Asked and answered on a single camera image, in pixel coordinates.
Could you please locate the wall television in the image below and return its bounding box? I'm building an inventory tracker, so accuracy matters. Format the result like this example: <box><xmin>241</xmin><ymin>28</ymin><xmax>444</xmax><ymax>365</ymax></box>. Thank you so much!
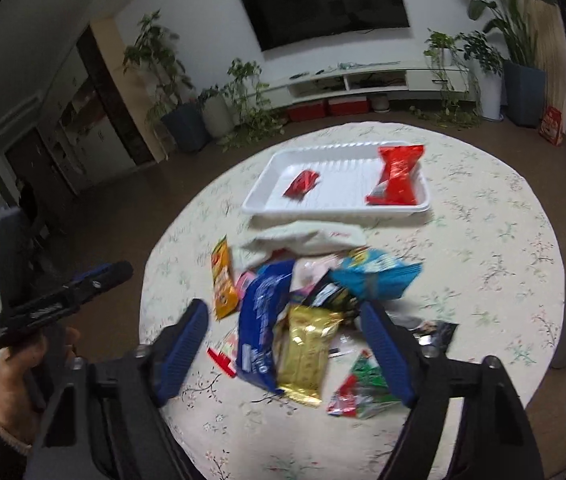
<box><xmin>236</xmin><ymin>0</ymin><xmax>410</xmax><ymax>52</ymax></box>

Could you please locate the person's left hand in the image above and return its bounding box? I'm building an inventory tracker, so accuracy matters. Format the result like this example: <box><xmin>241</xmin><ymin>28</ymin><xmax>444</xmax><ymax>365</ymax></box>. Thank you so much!
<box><xmin>0</xmin><ymin>327</ymin><xmax>80</xmax><ymax>443</ymax></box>

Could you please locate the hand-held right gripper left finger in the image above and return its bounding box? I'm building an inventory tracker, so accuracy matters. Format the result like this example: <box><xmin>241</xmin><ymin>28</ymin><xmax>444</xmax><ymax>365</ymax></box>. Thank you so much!
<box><xmin>23</xmin><ymin>299</ymin><xmax>210</xmax><ymax>480</ymax></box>

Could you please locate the plant in pale grey pot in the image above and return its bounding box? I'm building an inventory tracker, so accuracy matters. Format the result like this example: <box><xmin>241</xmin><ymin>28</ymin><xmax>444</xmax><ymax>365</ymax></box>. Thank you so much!
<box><xmin>198</xmin><ymin>85</ymin><xmax>234</xmax><ymax>139</ymax></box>

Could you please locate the white television console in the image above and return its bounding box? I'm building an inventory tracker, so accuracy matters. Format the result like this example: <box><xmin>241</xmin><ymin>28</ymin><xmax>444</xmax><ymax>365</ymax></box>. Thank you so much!
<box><xmin>258</xmin><ymin>60</ymin><xmax>478</xmax><ymax>111</ymax></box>

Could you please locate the gold snack packet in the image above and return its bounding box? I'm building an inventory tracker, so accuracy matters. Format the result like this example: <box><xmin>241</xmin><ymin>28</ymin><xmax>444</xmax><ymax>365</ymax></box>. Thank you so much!
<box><xmin>274</xmin><ymin>305</ymin><xmax>344</xmax><ymax>407</ymax></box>

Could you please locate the light blue chips packet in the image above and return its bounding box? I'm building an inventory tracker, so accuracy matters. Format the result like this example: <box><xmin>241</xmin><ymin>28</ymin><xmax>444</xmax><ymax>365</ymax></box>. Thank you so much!
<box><xmin>330</xmin><ymin>249</ymin><xmax>422</xmax><ymax>301</ymax></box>

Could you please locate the trailing green plant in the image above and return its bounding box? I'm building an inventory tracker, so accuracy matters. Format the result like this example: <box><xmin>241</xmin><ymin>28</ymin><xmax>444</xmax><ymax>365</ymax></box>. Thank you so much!
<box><xmin>220</xmin><ymin>58</ymin><xmax>288</xmax><ymax>152</ymax></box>

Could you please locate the person's left forearm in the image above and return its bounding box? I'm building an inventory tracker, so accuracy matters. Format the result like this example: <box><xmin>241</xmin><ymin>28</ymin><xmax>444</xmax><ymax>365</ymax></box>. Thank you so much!
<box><xmin>0</xmin><ymin>400</ymin><xmax>34</xmax><ymax>466</ymax></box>

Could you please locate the pale pink plastic bag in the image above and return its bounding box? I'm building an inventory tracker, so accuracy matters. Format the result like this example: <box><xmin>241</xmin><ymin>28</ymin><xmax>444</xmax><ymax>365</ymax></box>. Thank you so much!
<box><xmin>293</xmin><ymin>255</ymin><xmax>344</xmax><ymax>292</ymax></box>

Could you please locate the dark wall cabinet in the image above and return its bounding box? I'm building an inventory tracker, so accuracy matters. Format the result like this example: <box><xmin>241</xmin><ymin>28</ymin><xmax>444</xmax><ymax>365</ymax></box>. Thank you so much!
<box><xmin>43</xmin><ymin>25</ymin><xmax>140</xmax><ymax>196</ymax></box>

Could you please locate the blue cookie packet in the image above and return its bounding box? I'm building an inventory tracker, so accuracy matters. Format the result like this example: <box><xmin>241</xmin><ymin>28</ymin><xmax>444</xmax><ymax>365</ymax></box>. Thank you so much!
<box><xmin>235</xmin><ymin>259</ymin><xmax>296</xmax><ymax>393</ymax></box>

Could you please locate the green and red snack packet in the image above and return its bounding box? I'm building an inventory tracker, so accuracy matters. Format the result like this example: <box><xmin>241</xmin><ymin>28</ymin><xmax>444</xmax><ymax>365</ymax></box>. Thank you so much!
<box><xmin>327</xmin><ymin>350</ymin><xmax>404</xmax><ymax>418</ymax></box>

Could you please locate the bushy plant in white pot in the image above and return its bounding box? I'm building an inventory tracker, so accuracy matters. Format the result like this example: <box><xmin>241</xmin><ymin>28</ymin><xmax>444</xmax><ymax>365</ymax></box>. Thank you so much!
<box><xmin>423</xmin><ymin>30</ymin><xmax>504</xmax><ymax>128</ymax></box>

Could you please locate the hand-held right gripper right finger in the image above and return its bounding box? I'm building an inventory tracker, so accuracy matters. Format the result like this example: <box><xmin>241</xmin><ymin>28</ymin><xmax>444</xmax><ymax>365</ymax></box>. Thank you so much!
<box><xmin>359</xmin><ymin>300</ymin><xmax>546</xmax><ymax>480</ymax></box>

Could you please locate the pink snack packet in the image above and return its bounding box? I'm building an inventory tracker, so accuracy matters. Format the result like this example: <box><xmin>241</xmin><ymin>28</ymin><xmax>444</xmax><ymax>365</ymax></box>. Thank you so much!
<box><xmin>235</xmin><ymin>270</ymin><xmax>260</xmax><ymax>302</ymax></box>

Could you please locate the white plastic tray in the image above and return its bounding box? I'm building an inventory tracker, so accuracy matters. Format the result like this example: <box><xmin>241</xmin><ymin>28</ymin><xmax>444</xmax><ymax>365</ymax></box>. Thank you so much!
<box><xmin>242</xmin><ymin>141</ymin><xmax>431</xmax><ymax>218</ymax></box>

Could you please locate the white snack packet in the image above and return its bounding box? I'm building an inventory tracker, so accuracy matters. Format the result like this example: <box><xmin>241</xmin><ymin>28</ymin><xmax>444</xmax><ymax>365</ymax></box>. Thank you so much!
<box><xmin>238</xmin><ymin>222</ymin><xmax>368</xmax><ymax>271</ymax></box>

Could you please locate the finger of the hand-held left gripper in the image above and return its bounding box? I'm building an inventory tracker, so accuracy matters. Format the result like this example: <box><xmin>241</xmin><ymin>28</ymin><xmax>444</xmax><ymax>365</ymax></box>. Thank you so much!
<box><xmin>60</xmin><ymin>261</ymin><xmax>134</xmax><ymax>306</ymax></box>

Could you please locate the black packet with white label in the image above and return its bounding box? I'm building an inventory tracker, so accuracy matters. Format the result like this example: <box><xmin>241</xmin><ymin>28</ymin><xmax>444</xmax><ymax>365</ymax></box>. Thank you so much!
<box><xmin>303</xmin><ymin>280</ymin><xmax>360</xmax><ymax>322</ymax></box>

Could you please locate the red gift bag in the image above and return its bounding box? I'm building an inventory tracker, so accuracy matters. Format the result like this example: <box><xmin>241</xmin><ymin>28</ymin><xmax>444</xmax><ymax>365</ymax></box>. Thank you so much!
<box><xmin>539</xmin><ymin>106</ymin><xmax>565</xmax><ymax>146</ymax></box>

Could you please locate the large red snack packet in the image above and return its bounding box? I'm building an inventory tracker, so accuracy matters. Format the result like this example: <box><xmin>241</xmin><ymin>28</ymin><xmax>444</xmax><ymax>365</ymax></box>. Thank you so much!
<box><xmin>366</xmin><ymin>144</ymin><xmax>424</xmax><ymax>207</ymax></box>

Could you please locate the orange snack packet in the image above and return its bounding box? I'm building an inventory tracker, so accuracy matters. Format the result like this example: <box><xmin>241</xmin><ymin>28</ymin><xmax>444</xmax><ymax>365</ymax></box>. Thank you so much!
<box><xmin>211</xmin><ymin>236</ymin><xmax>240</xmax><ymax>320</ymax></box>

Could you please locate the red stick packet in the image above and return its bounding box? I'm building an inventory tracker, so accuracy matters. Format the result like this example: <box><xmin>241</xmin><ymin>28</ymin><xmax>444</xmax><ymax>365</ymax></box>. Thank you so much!
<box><xmin>207</xmin><ymin>347</ymin><xmax>238</xmax><ymax>378</ymax></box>

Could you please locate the leafy plant in dark pot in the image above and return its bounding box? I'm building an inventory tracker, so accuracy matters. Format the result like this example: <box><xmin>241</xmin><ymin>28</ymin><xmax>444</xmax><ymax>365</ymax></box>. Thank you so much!
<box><xmin>123</xmin><ymin>10</ymin><xmax>208</xmax><ymax>154</ymax></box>

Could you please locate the black shiny snack packet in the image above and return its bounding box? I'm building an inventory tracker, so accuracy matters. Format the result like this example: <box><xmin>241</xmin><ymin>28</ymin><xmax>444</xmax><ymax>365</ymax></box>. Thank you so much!
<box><xmin>393</xmin><ymin>317</ymin><xmax>458</xmax><ymax>357</ymax></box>

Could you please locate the small red snack packet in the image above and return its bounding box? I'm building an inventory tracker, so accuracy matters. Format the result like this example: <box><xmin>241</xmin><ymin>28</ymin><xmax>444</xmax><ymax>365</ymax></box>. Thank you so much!
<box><xmin>283</xmin><ymin>170</ymin><xmax>321</xmax><ymax>201</ymax></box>

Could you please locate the red storage box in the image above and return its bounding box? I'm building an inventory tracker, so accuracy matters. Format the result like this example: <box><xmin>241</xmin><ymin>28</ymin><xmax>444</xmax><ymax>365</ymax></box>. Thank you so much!
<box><xmin>287</xmin><ymin>101</ymin><xmax>328</xmax><ymax>122</ymax></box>
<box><xmin>328</xmin><ymin>97</ymin><xmax>370</xmax><ymax>117</ymax></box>

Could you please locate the tall plant in grey pot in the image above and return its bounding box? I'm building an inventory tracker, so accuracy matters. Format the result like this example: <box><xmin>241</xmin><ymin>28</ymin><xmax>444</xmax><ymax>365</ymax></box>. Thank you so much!
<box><xmin>428</xmin><ymin>0</ymin><xmax>558</xmax><ymax>128</ymax></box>

